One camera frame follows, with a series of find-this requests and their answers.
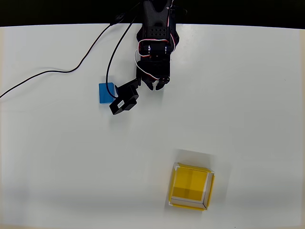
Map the blue cube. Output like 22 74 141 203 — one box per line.
98 82 120 105

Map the yellow open box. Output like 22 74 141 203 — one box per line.
166 162 216 212

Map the black webcam on gripper mount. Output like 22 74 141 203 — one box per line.
109 78 142 116

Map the black webcam cable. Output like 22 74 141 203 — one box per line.
0 1 144 100

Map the red white servo wire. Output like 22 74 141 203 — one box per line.
134 4 179 81

